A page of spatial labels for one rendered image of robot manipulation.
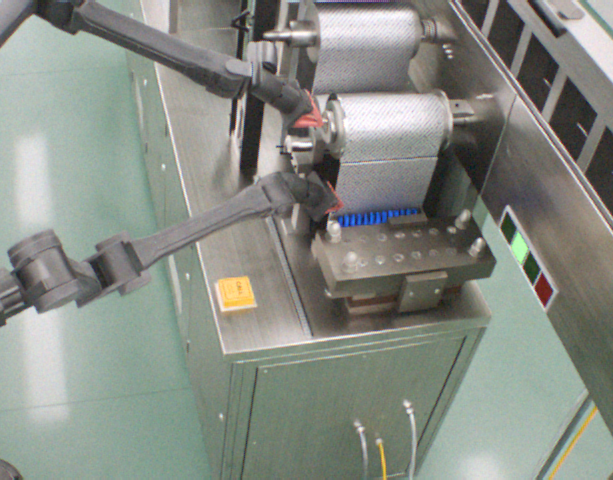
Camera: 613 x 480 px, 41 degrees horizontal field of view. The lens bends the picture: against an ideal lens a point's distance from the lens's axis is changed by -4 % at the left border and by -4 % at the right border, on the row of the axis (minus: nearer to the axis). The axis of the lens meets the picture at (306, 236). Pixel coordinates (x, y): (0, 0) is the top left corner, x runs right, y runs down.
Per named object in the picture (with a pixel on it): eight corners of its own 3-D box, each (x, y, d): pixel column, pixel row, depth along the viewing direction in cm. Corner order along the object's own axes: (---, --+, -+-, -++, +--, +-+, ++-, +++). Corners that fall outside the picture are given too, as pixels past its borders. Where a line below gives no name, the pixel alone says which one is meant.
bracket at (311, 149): (279, 222, 214) (294, 127, 193) (304, 220, 216) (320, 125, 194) (284, 236, 211) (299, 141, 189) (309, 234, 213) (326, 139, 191)
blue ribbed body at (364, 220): (332, 223, 201) (335, 212, 198) (415, 214, 207) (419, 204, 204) (336, 233, 198) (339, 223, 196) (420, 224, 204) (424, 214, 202)
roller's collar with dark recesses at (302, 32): (283, 38, 201) (286, 15, 196) (307, 37, 203) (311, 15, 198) (290, 53, 197) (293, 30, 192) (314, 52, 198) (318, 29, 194)
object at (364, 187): (327, 220, 201) (341, 163, 187) (418, 211, 207) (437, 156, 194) (328, 222, 200) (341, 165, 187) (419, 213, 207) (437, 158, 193)
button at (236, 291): (217, 285, 197) (218, 278, 195) (247, 282, 199) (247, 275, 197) (223, 308, 192) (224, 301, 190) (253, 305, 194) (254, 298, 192)
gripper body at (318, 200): (319, 223, 190) (298, 216, 185) (300, 191, 196) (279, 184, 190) (338, 203, 188) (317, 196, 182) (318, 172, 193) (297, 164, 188)
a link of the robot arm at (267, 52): (214, 97, 174) (225, 71, 167) (217, 55, 180) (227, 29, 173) (269, 107, 178) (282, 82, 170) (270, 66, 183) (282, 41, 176)
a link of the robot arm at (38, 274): (12, 316, 120) (-4, 283, 120) (71, 287, 125) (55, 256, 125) (20, 302, 112) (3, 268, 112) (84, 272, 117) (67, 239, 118)
